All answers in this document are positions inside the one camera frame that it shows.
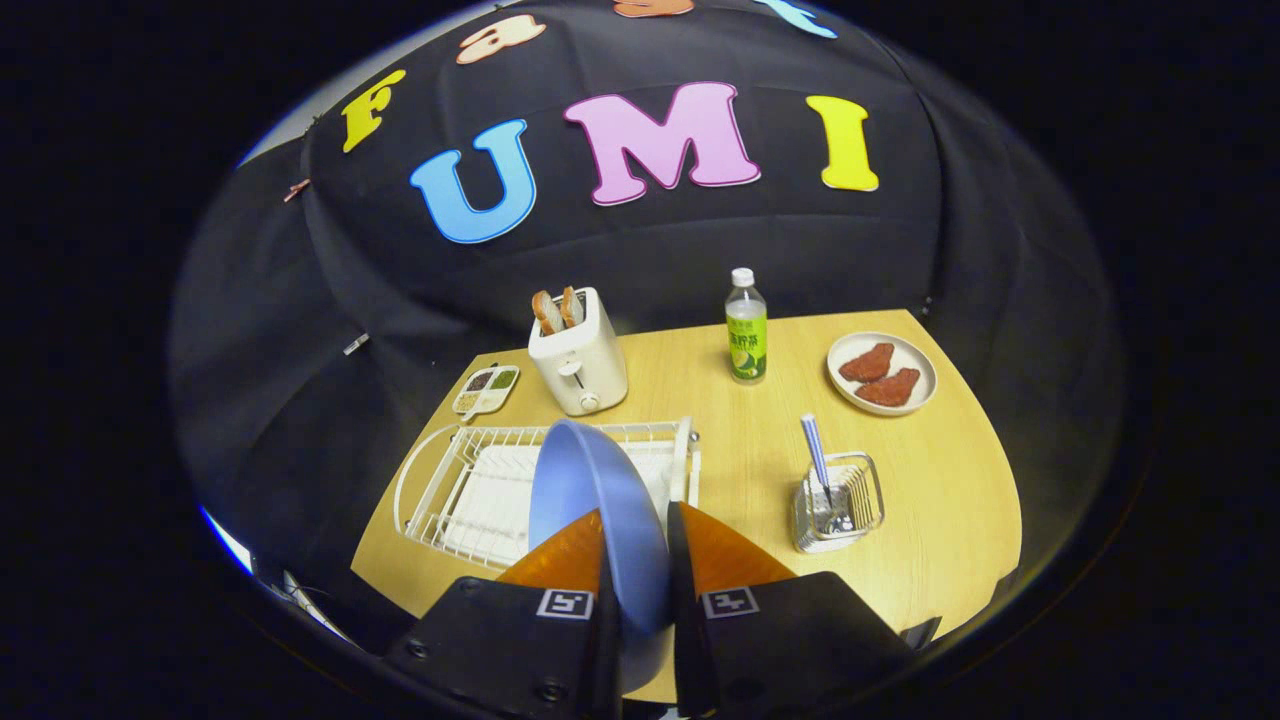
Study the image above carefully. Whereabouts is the white plate with meat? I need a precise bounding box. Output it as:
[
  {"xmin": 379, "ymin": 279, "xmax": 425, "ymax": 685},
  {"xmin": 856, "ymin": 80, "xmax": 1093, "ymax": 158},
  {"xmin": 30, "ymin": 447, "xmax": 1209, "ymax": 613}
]
[{"xmin": 826, "ymin": 331, "xmax": 939, "ymax": 417}]

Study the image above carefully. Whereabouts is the black backdrop cloth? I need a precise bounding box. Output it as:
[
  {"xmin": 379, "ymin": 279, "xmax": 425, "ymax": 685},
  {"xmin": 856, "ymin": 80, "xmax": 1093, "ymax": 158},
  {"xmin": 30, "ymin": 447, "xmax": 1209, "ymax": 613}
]
[{"xmin": 168, "ymin": 0, "xmax": 1131, "ymax": 641}]

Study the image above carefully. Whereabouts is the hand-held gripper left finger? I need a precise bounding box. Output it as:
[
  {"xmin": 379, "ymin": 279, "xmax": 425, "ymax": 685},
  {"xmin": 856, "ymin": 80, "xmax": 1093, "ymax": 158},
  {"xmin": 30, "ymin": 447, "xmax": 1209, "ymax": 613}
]
[{"xmin": 385, "ymin": 508, "xmax": 623, "ymax": 720}]

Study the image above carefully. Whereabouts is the white wire dish rack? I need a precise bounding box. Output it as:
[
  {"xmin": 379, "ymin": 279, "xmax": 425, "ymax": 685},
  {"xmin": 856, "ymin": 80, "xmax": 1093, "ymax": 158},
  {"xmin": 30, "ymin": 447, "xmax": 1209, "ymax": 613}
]
[{"xmin": 393, "ymin": 416, "xmax": 703, "ymax": 576}]

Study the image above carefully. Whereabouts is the blue plate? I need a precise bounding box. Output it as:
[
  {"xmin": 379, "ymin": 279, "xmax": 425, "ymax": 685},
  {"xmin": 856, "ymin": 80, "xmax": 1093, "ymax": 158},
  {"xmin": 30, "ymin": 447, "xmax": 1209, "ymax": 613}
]
[{"xmin": 527, "ymin": 418, "xmax": 673, "ymax": 696}]

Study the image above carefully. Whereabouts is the white toaster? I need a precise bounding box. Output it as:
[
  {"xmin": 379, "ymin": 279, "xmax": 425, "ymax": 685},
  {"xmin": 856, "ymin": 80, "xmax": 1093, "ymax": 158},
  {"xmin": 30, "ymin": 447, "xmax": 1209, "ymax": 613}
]
[{"xmin": 527, "ymin": 287, "xmax": 630, "ymax": 418}]

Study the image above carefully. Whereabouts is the blue checked handle spoon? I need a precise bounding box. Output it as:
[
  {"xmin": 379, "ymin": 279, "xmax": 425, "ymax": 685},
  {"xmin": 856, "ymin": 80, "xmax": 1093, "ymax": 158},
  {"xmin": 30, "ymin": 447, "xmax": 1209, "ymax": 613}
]
[{"xmin": 799, "ymin": 414, "xmax": 851, "ymax": 536}]

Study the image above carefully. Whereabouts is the red meat piece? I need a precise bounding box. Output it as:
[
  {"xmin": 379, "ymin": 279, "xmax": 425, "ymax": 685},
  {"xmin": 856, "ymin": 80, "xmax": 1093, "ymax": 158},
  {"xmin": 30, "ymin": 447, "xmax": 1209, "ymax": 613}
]
[
  {"xmin": 853, "ymin": 367, "xmax": 922, "ymax": 408},
  {"xmin": 838, "ymin": 342, "xmax": 897, "ymax": 384}
]

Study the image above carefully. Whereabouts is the green label drink bottle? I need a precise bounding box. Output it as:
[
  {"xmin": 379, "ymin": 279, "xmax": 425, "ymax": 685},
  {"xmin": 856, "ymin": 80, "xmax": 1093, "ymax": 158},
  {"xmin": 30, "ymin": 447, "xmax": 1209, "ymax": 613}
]
[{"xmin": 725, "ymin": 267, "xmax": 769, "ymax": 385}]

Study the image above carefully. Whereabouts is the white divided condiment dish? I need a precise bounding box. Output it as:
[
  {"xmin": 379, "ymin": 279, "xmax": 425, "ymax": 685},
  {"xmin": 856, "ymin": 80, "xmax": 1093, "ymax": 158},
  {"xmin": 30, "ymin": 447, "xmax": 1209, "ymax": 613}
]
[{"xmin": 451, "ymin": 364, "xmax": 522, "ymax": 419}]

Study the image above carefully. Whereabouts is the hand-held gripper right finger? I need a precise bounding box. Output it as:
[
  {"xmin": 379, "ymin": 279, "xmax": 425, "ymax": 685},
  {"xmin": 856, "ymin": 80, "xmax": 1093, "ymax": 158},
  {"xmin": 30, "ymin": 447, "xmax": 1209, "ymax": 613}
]
[{"xmin": 666, "ymin": 500, "xmax": 916, "ymax": 720}]

